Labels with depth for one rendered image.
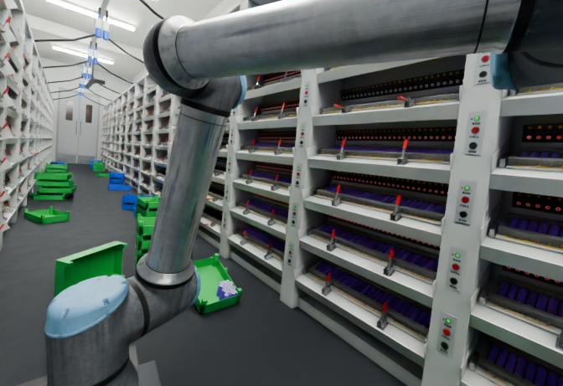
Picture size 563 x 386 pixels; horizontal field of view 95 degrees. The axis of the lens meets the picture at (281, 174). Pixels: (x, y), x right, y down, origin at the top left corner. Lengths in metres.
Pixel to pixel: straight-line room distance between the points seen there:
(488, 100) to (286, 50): 0.69
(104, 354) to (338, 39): 0.74
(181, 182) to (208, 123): 0.15
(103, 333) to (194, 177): 0.37
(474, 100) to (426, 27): 0.65
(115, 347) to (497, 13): 0.83
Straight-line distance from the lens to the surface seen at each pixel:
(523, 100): 0.93
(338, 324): 1.31
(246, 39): 0.38
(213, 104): 0.61
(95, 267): 1.69
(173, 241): 0.72
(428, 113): 0.99
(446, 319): 1.01
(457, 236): 0.94
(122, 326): 0.76
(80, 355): 0.75
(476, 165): 0.92
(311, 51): 0.34
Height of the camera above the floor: 0.73
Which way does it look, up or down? 3 degrees down
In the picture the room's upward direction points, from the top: 6 degrees clockwise
